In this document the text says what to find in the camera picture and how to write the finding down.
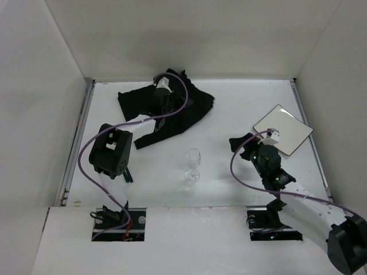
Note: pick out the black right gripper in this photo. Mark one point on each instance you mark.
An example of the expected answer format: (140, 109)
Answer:
(249, 150)

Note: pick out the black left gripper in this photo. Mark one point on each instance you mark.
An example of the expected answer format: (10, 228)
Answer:
(161, 103)

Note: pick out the black cloth placemat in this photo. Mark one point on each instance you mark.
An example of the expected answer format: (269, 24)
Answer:
(192, 106)

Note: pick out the white square plate black rim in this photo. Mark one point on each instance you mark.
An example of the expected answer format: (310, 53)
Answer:
(293, 132)

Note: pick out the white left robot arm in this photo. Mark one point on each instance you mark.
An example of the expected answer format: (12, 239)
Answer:
(111, 150)

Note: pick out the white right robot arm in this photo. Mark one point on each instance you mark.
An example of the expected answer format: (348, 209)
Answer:
(341, 237)

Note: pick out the clear wine glass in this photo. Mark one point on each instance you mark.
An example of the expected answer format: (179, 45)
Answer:
(193, 160)

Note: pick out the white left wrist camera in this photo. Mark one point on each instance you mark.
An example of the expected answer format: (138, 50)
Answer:
(163, 83)

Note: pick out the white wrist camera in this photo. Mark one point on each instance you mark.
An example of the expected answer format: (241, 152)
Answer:
(163, 83)
(272, 137)

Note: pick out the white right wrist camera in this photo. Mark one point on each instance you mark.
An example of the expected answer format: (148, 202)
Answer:
(272, 137)

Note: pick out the gold fork green handle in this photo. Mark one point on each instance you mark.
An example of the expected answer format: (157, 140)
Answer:
(127, 179)

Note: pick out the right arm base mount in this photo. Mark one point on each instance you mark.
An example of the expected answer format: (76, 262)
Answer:
(264, 224)

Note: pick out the gold knife green handle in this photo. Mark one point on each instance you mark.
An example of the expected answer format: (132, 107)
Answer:
(130, 179)

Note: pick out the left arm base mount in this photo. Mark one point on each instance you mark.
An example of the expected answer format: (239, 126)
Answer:
(112, 226)

